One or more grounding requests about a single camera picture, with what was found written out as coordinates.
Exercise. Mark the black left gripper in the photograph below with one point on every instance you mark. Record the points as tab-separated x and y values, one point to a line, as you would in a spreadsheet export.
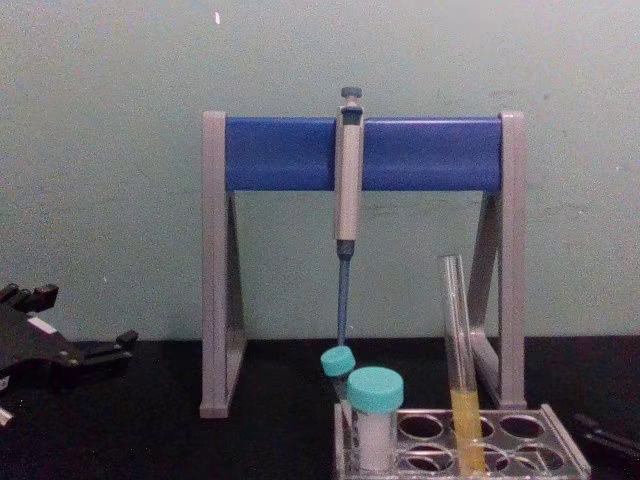
30	345

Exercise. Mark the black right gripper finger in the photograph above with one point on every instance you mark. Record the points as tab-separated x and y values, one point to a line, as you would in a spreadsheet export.
612	444
602	428

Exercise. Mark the clear plastic tube rack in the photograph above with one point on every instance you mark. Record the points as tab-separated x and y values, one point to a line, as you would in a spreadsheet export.
560	440

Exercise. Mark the glass test tube yellow liquid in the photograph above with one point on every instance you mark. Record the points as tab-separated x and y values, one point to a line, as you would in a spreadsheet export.
467	415

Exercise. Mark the black table cloth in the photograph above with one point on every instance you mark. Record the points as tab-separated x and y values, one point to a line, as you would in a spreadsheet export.
150	440

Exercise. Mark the white vial with teal cap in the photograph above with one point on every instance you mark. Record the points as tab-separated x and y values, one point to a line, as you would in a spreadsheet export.
375	395

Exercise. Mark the small tube with teal cap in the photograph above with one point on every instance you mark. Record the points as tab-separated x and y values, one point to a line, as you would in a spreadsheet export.
337	362

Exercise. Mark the grey pipette with blue tip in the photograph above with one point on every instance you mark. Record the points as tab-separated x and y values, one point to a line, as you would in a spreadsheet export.
348	175

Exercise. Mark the grey stand with blue bar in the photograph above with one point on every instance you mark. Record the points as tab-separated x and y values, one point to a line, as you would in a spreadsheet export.
430	152

